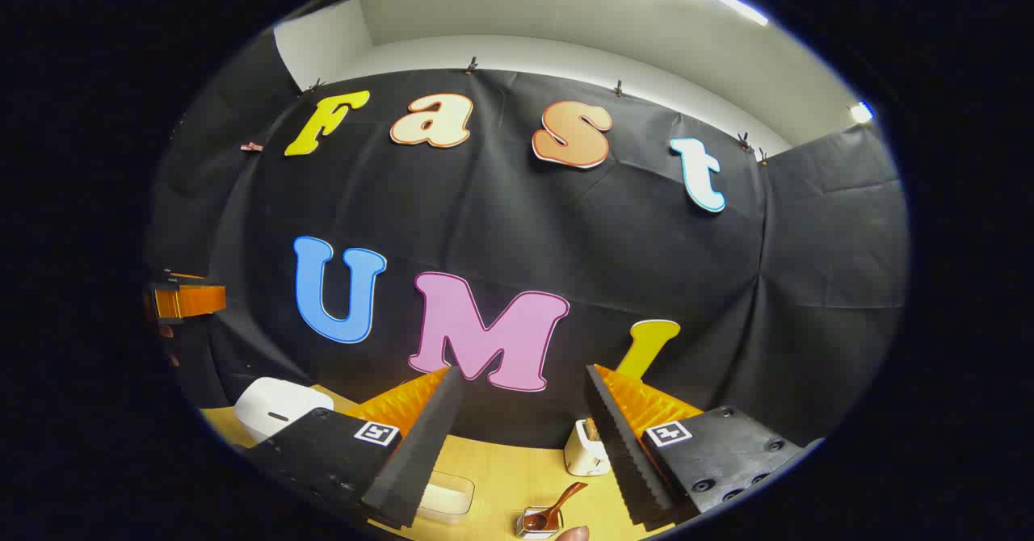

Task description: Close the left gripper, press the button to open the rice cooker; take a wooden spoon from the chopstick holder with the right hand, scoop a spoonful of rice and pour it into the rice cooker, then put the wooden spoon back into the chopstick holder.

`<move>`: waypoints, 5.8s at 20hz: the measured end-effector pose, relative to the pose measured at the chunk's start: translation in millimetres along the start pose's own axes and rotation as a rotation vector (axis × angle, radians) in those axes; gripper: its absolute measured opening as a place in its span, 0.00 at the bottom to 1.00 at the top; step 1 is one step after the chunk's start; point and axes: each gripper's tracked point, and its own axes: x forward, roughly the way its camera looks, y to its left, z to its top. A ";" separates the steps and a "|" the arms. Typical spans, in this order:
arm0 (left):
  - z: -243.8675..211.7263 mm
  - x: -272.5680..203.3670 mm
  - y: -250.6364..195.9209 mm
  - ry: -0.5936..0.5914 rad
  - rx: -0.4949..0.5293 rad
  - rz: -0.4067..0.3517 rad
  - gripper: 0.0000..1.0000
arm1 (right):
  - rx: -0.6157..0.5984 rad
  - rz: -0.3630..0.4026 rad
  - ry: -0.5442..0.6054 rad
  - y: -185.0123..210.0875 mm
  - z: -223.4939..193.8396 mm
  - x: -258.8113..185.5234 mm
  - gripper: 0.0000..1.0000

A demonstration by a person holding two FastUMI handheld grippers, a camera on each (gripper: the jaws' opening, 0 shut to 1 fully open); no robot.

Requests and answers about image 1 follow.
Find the clear plastic rice container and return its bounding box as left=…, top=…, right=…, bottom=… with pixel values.
left=416, top=471, right=476, bottom=524

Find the black backdrop cloth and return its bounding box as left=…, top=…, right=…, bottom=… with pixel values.
left=145, top=28, right=910, bottom=453

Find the metal wire chopstick holder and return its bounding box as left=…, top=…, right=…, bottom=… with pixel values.
left=515, top=509, right=564, bottom=539

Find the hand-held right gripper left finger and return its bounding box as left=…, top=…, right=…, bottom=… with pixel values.
left=245, top=366, right=467, bottom=530

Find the white rice cooker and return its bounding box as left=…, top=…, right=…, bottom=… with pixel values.
left=234, top=376, right=335, bottom=445

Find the brown wooden spoon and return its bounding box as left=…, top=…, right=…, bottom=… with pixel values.
left=523, top=482, right=589, bottom=531

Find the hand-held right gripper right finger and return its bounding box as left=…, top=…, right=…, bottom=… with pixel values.
left=585, top=363, right=825, bottom=532

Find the white toaster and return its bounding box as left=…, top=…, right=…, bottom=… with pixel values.
left=564, top=418, right=612, bottom=477

